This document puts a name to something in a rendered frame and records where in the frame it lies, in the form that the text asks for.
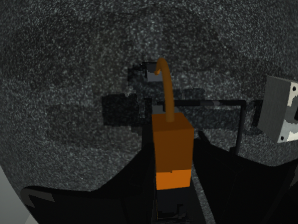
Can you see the black post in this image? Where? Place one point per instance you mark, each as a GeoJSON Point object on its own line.
{"type": "Point", "coordinates": [198, 216]}

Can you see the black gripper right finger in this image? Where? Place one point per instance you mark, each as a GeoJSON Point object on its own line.
{"type": "Point", "coordinates": [240, 191]}

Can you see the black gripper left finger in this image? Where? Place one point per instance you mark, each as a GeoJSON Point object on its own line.
{"type": "Point", "coordinates": [127, 198]}

